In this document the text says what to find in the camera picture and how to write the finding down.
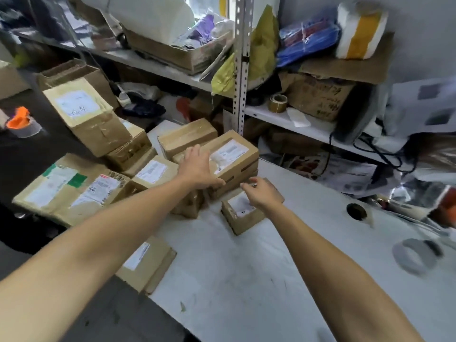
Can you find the person's left hand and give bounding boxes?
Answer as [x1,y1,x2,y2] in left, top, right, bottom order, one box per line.
[177,145,227,191]

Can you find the person's right hand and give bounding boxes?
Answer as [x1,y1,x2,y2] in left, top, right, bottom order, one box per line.
[239,177,286,212]

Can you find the long labelled cardboard box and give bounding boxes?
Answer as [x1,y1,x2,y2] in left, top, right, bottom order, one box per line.
[173,130,260,186]

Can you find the small labelled cardboard box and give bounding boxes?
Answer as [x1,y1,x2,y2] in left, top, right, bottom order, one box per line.
[221,188,285,236]

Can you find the person's left forearm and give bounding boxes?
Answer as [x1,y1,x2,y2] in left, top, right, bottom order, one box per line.
[0,174,200,342]

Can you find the person's right forearm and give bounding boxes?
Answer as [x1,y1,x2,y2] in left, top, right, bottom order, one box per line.
[269,200,426,342]

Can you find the white paper slip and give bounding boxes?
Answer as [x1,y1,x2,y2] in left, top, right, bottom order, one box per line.
[287,108,311,128]

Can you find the brown packing tape roll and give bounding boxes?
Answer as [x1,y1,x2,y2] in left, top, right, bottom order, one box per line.
[268,94,288,114]

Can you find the printed paper sheets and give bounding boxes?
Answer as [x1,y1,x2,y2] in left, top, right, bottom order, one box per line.
[285,153,378,196]

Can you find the dark blue cloth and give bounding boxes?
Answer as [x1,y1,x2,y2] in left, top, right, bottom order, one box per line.
[123,98,166,120]

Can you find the worn printed cardboard box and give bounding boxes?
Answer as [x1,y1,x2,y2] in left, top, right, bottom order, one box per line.
[280,72,357,122]

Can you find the flat brown cardboard envelope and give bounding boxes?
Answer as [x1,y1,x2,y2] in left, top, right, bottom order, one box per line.
[116,236,177,295]

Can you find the white metal shelf rack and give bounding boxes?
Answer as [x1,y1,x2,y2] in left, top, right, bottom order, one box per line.
[21,0,399,164]

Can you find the dark grey device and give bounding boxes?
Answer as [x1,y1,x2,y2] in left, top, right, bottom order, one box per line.
[334,85,379,145]

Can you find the white plastic bag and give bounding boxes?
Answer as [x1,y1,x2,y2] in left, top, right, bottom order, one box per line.
[117,82,162,107]

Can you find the yellow plastic bag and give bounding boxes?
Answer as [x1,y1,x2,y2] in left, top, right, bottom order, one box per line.
[211,5,280,99]

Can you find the open cardboard tray box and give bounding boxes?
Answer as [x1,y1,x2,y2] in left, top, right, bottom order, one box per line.
[123,26,234,75]

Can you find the pile of brown cardboard parcels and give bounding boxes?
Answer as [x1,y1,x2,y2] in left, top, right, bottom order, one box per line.
[12,58,260,228]

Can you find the brown cardboard sheet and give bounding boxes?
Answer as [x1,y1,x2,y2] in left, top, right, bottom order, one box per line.
[299,32,395,85]

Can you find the blue plastic packet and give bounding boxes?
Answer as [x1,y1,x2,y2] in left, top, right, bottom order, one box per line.
[276,12,341,68]

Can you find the purple plastic bags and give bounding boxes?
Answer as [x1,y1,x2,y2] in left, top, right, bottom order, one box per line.
[174,13,233,51]

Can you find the white foam bundle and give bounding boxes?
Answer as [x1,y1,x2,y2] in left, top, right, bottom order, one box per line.
[76,0,195,44]

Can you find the white and yellow roll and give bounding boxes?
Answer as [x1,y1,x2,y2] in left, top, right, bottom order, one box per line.
[336,0,389,60]

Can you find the grey tape roll orange dispenser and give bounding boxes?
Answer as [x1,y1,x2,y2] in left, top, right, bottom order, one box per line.
[5,107,43,138]

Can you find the black cable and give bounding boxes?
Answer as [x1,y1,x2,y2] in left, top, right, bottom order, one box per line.
[329,131,417,173]

